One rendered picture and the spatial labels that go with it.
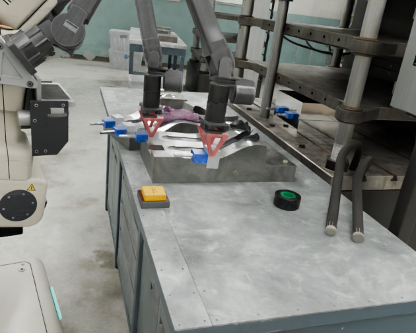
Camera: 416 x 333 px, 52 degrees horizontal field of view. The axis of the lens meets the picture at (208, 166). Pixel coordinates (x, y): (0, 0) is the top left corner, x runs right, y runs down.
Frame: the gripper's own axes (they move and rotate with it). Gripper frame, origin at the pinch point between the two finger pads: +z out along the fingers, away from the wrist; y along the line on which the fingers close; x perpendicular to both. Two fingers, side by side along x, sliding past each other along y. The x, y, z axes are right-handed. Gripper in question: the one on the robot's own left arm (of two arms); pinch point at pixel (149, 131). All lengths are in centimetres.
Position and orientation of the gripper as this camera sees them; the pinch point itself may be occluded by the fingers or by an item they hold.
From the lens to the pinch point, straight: 148.1
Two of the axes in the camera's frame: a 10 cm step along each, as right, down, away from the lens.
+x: -9.5, 0.1, -3.1
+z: -1.0, 9.3, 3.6
